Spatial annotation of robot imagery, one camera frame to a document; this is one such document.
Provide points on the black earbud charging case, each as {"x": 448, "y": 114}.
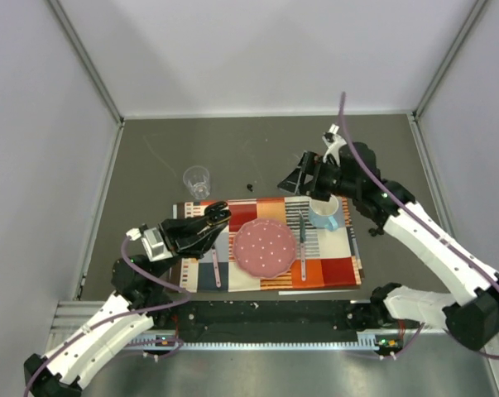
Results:
{"x": 217, "y": 213}

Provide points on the white blue mug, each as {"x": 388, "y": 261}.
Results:
{"x": 322, "y": 214}

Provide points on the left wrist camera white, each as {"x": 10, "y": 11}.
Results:
{"x": 152, "y": 241}

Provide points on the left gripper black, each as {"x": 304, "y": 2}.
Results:
{"x": 183, "y": 236}

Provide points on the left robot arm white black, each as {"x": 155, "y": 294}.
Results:
{"x": 139, "y": 299}

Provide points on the fork with pink handle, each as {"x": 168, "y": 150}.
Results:
{"x": 217, "y": 275}

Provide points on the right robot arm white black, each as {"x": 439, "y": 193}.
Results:
{"x": 469, "y": 311}

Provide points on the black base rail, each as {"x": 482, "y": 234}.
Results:
{"x": 274, "y": 321}

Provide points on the aluminium frame profile front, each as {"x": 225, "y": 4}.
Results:
{"x": 159, "y": 338}

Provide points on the clear plastic cup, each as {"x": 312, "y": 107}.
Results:
{"x": 197, "y": 180}

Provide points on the colourful patchwork placemat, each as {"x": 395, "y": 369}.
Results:
{"x": 332, "y": 258}

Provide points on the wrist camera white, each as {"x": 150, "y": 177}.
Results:
{"x": 152, "y": 241}
{"x": 334, "y": 143}

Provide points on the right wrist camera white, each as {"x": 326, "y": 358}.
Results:
{"x": 334, "y": 143}

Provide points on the knife with pink handle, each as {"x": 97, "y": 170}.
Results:
{"x": 302, "y": 236}

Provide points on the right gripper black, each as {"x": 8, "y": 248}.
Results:
{"x": 312, "y": 165}

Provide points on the pink dotted plate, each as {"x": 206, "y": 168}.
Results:
{"x": 264, "y": 248}

